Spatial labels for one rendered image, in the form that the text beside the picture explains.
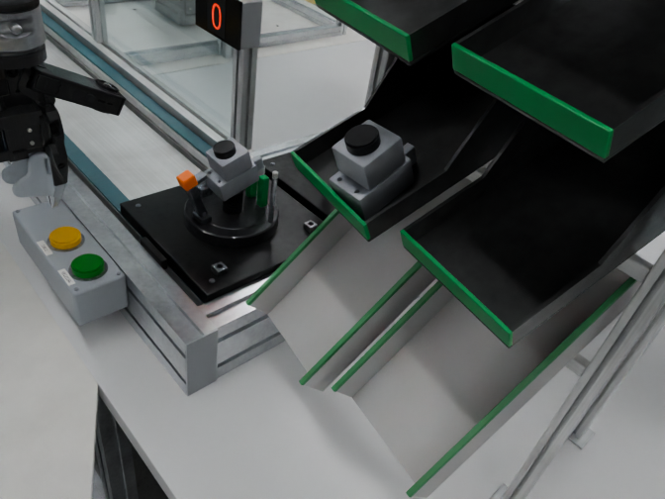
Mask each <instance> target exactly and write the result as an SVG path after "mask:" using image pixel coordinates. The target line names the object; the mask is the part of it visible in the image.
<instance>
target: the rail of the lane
mask: <svg viewBox="0 0 665 499"><path fill-rule="evenodd" d="M61 200H62V201H63V202H64V204H65V205H66V206H67V207H68V208H69V209H70V211H71V212H72V213H73V214H74V215H75V217H76V218H77V219H78V220H79V221H80V222H81V224H82V225H83V226H84V227H85V228H86V230H87V231H88V232H89V233H90V234H91V235H92V237H93V238H94V239H95V240H96V241H97V243H98V244H99V245H100V246H101V247H102V248H103V250H104V251H105V252H106V253H107V254H108V256H109V257H110V258H111V259H112V260H113V261H114V263H115V264H117V265H118V266H119V267H120V269H121V270H122V271H123V272H124V273H125V275H126V282H127V291H128V300H129V306H128V307H125V308H123V309H121V310H119V311H120V312H121V313H122V314H123V316H124V317H125V318H126V319H127V321H128V322H129V323H130V325H131V326H132V327H133V328H134V330H135V331H136V332H137V333H138V335H139V336H140V337H141V338H142V340H143V341H144V343H145V344H146V345H147V346H148V348H149V349H150V350H151V351H152V353H153V354H154V355H155V356H156V358H157V359H158V360H159V361H160V363H161V364H162V365H163V367H164V368H165V369H166V370H167V372H168V373H169V374H170V375H171V377H172V378H173V379H174V380H175V382H176V383H177V384H178V386H179V387H180V388H181V389H182V391H183V392H184V393H185V394H186V395H187V396H190V395H191V394H193V393H195V392H197V391H199V390H200V389H202V388H204V387H206V386H208V385H209V384H211V383H213V382H215V381H217V370H218V335H219V330H218V328H217V327H216V326H215V325H214V324H213V323H212V322H211V320H210V319H209V318H208V317H207V316H206V315H205V314H204V313H203V312H202V311H201V310H200V308H199V307H198V306H197V305H196V304H195V303H194V302H193V301H192V300H191V299H190V298H189V296H188V295H187V294H186V293H185V292H184V291H183V290H182V289H181V288H180V287H179V286H178V284H177V283H176V282H175V281H174V280H173V279H172V278H171V277H170V276H169V275H168V274H167V273H166V271H165V270H164V269H167V259H166V258H165V257H164V255H163V254H162V253H161V252H160V251H159V250H158V249H157V248H156V247H155V246H154V245H153V244H152V243H151V242H150V241H149V240H148V238H147V237H144V238H141V239H140V241H141V243H139V242H138V241H137V240H136V239H135V238H134V236H133V235H132V234H131V233H130V232H129V231H128V230H127V229H126V228H125V227H124V226H123V224H122V223H121V222H120V221H119V220H118V219H117V218H116V217H115V216H114V215H113V214H112V212H111V211H110V210H109V209H108V208H107V207H106V206H105V205H104V204H103V203H102V202H101V200H100V199H99V198H98V197H97V196H96V195H95V194H94V193H93V192H92V191H91V190H90V189H89V187H88V186H87V185H86V184H85V183H84V182H83V181H82V180H81V179H80V178H79V177H78V175H77V174H76V173H75V172H74V171H73V170H72V169H71V168H70V167H68V177H67V183H66V187H65V190H64V192H63V195H62V197H61Z"/></svg>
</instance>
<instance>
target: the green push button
mask: <svg viewBox="0 0 665 499"><path fill-rule="evenodd" d="M104 268H105V265H104V259H103V258H102V257H101V256H100V255H97V254H93V253H86V254H82V255H80V256H78V257H76V258H75V259H74V260H73V261H72V263H71V270H72V273H73V274H74V275H75V276H77V277H80V278H92V277H95V276H97V275H99V274H101V273H102V272H103V270H104Z"/></svg>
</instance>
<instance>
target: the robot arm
mask: <svg viewBox="0 0 665 499"><path fill-rule="evenodd" d="M45 41H46V34H45V28H44V22H43V16H42V10H41V4H40V0H0V162H4V161H8V160H9V161H10V162H12V163H11V164H9V165H8V166H6V167H5V168H4V169H3V170H2V172H1V176H2V179H3V180H4V181H5V182H6V183H9V184H14V185H13V187H12V190H13V193H14V195H16V196H17V197H39V196H46V197H47V200H48V202H49V204H50V205H51V207H52V208H54V207H57V206H58V203H59V201H60V199H61V197H62V195H63V192H64V190H65V187H66V183H67V177H68V161H67V154H66V150H65V145H64V131H63V126H62V122H61V119H60V116H59V113H58V111H57V109H56V108H55V107H54V103H55V98H58V99H61V100H65V101H68V102H72V103H75V104H79V105H82V106H85V107H89V108H92V109H94V110H96V111H99V112H102V113H106V114H113V115H116V116H119V115H120V113H121V111H122V108H123V106H124V104H125V101H126V98H125V97H124V96H123V95H122V94H121V93H120V92H119V91H120V90H118V88H117V87H116V86H114V85H113V84H111V83H109V82H106V81H104V80H100V79H93V78H90V77H87V76H84V75H81V74H78V73H75V72H72V71H69V70H66V69H63V68H60V67H57V66H54V65H51V64H48V63H45V62H44V61H45V60H46V59H47V57H48V56H47V50H46V45H45ZM54 97H55V98H54Z"/></svg>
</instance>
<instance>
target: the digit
mask: <svg viewBox="0 0 665 499"><path fill-rule="evenodd" d="M225 18H226V0H208V30H210V31H212V32H213V33H215V34H216V35H218V36H220V37H221V38H223V39H224V38H225Z"/></svg>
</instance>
